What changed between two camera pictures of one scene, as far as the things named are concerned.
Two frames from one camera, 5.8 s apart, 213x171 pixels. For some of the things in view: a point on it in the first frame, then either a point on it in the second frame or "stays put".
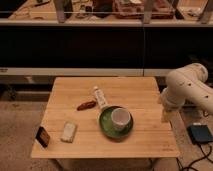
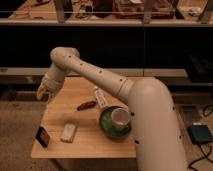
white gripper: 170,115 to 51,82
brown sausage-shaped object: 86,105 stays put
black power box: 200,133 stays put
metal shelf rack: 103,38 stays put
